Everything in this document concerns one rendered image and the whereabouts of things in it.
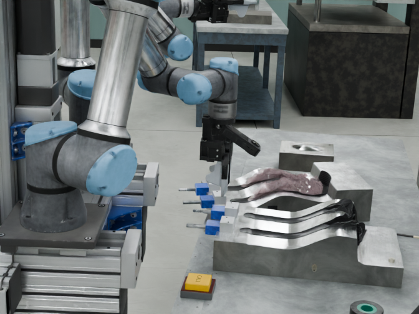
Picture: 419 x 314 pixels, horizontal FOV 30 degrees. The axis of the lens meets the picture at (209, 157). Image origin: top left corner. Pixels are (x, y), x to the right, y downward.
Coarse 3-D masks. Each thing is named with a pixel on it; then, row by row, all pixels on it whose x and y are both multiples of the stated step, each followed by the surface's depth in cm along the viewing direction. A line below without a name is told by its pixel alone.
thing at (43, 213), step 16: (32, 192) 173; (48, 192) 172; (64, 192) 173; (32, 208) 173; (48, 208) 172; (64, 208) 173; (80, 208) 177; (32, 224) 173; (48, 224) 173; (64, 224) 174; (80, 224) 177
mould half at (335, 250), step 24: (240, 216) 224; (288, 216) 227; (336, 216) 215; (216, 240) 208; (240, 240) 208; (264, 240) 210; (288, 240) 211; (312, 240) 206; (336, 240) 203; (384, 240) 219; (216, 264) 210; (240, 264) 209; (264, 264) 208; (288, 264) 207; (312, 264) 206; (336, 264) 205; (360, 264) 204; (384, 264) 204
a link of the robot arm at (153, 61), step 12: (96, 0) 174; (144, 48) 188; (156, 48) 191; (144, 60) 191; (156, 60) 192; (144, 72) 195; (156, 72) 194; (168, 72) 196; (144, 84) 200; (156, 84) 198
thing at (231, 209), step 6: (228, 204) 225; (234, 204) 225; (198, 210) 226; (204, 210) 226; (210, 210) 226; (216, 210) 224; (222, 210) 224; (228, 210) 223; (234, 210) 222; (216, 216) 224; (234, 216) 223
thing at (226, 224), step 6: (222, 216) 216; (228, 216) 217; (210, 222) 215; (216, 222) 216; (222, 222) 212; (228, 222) 213; (198, 228) 216; (204, 228) 216; (210, 228) 214; (216, 228) 213; (222, 228) 213; (228, 228) 213; (210, 234) 214
